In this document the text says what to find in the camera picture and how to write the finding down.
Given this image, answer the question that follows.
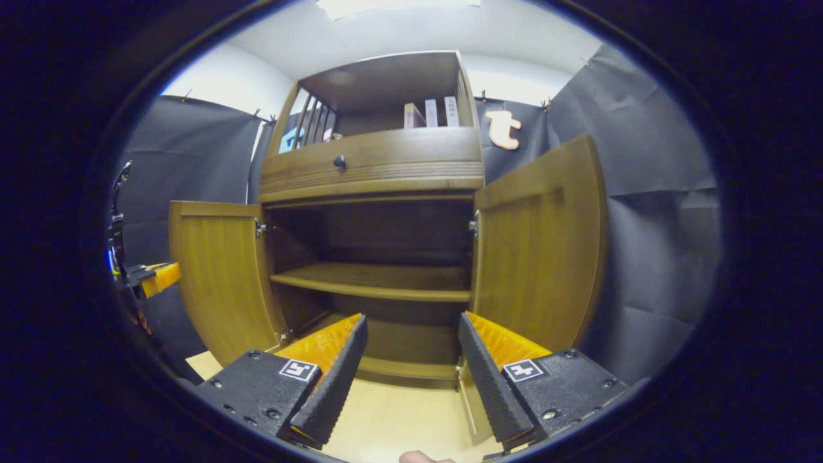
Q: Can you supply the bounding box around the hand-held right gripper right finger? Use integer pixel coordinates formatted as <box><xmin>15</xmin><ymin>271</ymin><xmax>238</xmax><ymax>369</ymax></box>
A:
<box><xmin>458</xmin><ymin>312</ymin><xmax>629</xmax><ymax>451</ymax></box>

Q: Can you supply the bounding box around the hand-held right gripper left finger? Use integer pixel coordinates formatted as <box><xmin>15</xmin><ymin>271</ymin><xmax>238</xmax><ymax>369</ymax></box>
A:
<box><xmin>193</xmin><ymin>313</ymin><xmax>369</xmax><ymax>451</ymax></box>

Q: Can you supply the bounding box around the wooden cabinet door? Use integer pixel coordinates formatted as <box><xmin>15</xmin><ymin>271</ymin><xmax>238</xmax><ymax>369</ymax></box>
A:
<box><xmin>458</xmin><ymin>134</ymin><xmax>608</xmax><ymax>446</ymax></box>
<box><xmin>168</xmin><ymin>201</ymin><xmax>287</xmax><ymax>367</ymax></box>

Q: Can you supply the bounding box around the wooden double-door shoe cabinet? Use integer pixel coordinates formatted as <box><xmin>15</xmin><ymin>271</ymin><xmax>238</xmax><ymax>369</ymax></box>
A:
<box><xmin>168</xmin><ymin>50</ymin><xmax>608</xmax><ymax>446</ymax></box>

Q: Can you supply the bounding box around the wooden cabinet shelf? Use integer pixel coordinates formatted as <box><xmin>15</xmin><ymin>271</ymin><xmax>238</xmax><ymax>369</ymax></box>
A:
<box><xmin>270</xmin><ymin>262</ymin><xmax>472</xmax><ymax>303</ymax></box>

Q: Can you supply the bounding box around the black equipment stand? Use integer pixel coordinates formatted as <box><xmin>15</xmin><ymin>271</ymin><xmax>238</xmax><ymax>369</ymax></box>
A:
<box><xmin>106</xmin><ymin>161</ymin><xmax>134</xmax><ymax>277</ymax></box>

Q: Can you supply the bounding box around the black backdrop cloth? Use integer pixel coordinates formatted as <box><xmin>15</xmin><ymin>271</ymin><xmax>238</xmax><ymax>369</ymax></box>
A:
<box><xmin>116</xmin><ymin>44</ymin><xmax>724</xmax><ymax>386</ymax></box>

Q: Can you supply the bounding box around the large ceiling light panel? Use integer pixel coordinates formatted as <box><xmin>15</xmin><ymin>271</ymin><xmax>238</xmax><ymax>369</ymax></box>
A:
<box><xmin>315</xmin><ymin>0</ymin><xmax>482</xmax><ymax>21</ymax></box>

